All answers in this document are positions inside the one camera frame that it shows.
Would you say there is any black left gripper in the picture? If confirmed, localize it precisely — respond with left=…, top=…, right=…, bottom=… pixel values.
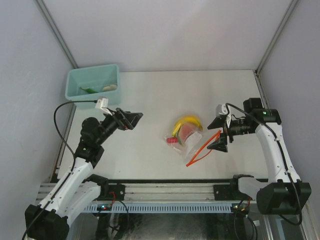
left=95, top=108, right=143, bottom=146

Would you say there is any clear zip top bag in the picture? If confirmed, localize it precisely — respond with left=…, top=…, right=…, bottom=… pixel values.
left=163, top=113, right=223, bottom=168

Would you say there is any green fake chili pepper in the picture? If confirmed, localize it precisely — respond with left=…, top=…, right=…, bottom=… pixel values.
left=80, top=87, right=97, bottom=94

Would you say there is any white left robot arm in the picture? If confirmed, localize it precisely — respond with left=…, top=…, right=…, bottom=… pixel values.
left=22, top=108, right=143, bottom=240

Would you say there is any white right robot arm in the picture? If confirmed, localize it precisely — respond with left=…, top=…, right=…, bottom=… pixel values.
left=207, top=98, right=312, bottom=216

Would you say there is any yellow fake banana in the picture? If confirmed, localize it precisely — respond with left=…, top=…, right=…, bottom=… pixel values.
left=171, top=115, right=203, bottom=137

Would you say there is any red fake watermelon slice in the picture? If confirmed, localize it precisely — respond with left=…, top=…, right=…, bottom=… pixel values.
left=176, top=123, right=198, bottom=146

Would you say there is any red fake chili pepper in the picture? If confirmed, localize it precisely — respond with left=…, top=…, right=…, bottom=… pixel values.
left=166, top=137, right=179, bottom=144

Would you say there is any teal plastic bin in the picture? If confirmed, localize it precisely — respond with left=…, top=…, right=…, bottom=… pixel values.
left=65, top=64, right=122, bottom=109

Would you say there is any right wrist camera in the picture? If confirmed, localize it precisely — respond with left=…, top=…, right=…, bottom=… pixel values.
left=215, top=104, right=231, bottom=121

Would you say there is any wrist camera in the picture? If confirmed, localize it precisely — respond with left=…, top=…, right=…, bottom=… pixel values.
left=215, top=104, right=231, bottom=121
left=95, top=97, right=112, bottom=115

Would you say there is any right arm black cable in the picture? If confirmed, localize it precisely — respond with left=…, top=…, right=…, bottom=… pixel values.
left=224, top=102, right=304, bottom=226

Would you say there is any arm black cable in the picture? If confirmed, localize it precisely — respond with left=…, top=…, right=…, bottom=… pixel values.
left=224, top=102, right=304, bottom=226
left=21, top=99, right=100, bottom=240

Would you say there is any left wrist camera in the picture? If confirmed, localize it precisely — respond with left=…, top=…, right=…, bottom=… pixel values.
left=95, top=97, right=112, bottom=115

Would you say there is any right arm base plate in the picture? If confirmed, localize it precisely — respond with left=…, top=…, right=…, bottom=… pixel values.
left=213, top=184, right=250, bottom=201

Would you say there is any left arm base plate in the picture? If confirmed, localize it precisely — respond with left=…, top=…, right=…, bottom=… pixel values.
left=97, top=183, right=126, bottom=201

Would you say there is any aluminium frame rail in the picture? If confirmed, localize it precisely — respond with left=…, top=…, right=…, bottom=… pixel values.
left=35, top=181, right=309, bottom=204

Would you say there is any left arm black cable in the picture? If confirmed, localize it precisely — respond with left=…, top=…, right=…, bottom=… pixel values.
left=21, top=99, right=100, bottom=240

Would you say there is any blue slotted cable duct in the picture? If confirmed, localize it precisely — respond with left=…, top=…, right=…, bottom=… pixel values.
left=83, top=202, right=233, bottom=214

